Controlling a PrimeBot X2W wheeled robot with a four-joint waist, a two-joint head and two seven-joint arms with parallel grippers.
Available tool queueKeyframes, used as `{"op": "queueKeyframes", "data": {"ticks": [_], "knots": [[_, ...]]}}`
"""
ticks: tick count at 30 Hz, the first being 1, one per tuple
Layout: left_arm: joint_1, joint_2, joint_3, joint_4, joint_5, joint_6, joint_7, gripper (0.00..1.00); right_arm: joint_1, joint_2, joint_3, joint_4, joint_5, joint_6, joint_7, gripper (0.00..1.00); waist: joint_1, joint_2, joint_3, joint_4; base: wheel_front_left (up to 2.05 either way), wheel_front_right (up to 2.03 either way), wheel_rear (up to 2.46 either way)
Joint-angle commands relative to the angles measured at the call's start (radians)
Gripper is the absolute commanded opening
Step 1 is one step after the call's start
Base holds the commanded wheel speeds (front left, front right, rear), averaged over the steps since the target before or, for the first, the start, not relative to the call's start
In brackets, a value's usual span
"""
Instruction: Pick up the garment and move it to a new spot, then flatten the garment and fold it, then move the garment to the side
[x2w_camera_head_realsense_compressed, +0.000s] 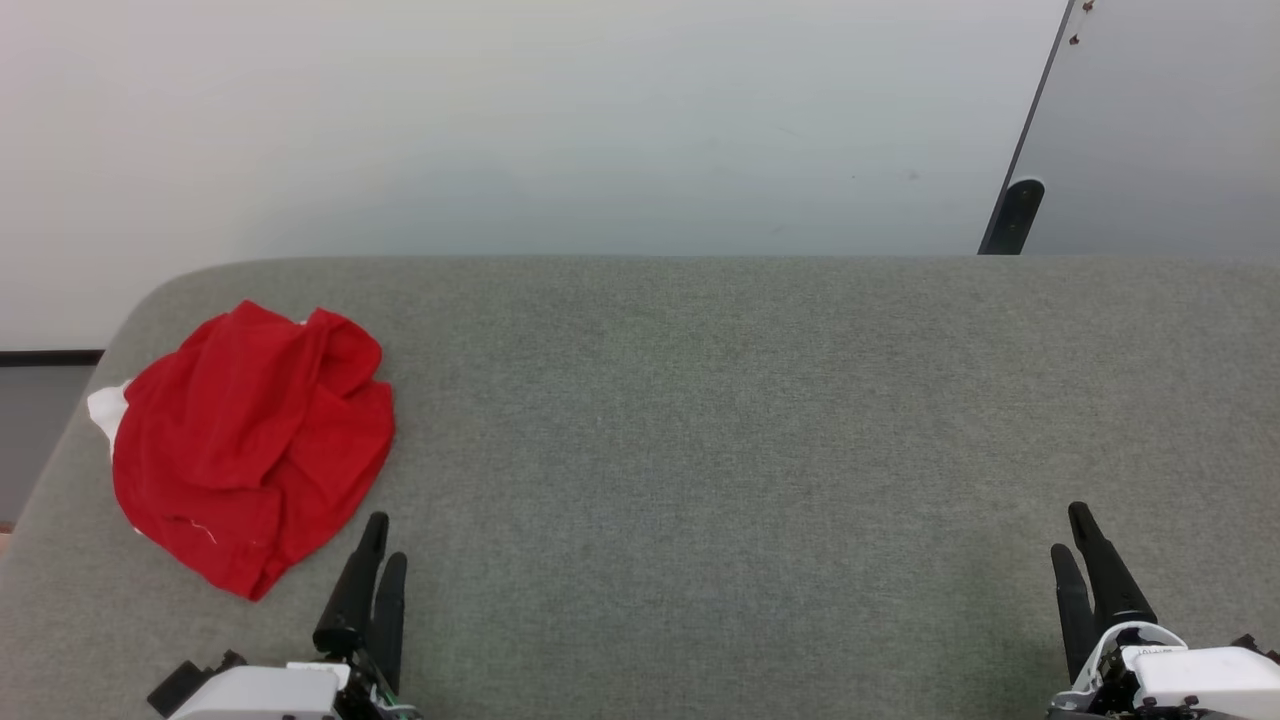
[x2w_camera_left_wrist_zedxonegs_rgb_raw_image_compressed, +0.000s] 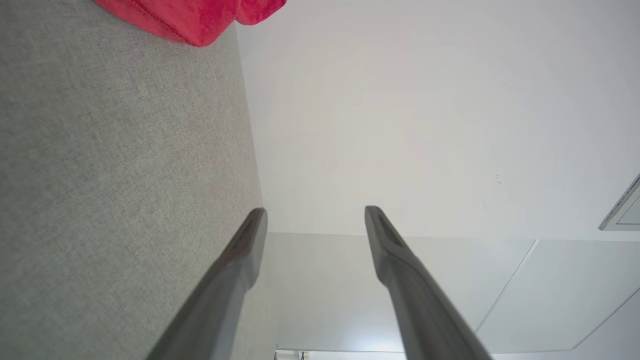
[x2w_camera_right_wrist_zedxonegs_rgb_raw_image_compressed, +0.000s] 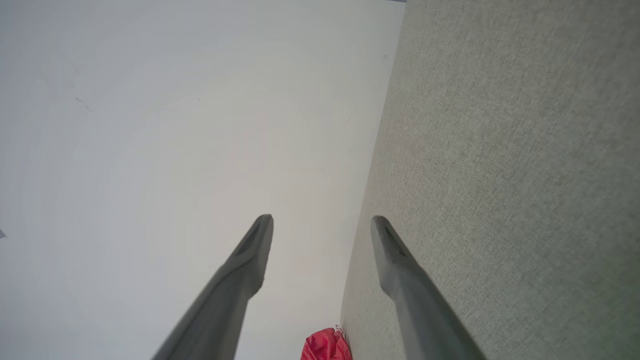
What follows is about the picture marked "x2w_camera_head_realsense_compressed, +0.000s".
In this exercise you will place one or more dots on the grey fabric sofa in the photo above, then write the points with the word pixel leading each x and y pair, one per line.
pixel 700 480

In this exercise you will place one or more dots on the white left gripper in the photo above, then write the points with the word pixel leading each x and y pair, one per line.
pixel 260 695

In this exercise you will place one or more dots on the grey panel with dark edge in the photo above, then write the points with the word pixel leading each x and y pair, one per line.
pixel 1170 130

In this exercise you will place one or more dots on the red and white basketball jersey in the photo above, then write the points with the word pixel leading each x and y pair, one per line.
pixel 250 440

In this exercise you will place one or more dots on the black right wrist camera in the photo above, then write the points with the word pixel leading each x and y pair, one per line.
pixel 1258 647

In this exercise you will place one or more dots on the black rounded post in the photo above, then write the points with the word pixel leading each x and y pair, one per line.
pixel 1018 215

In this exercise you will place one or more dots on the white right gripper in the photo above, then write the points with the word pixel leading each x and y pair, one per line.
pixel 1190 685

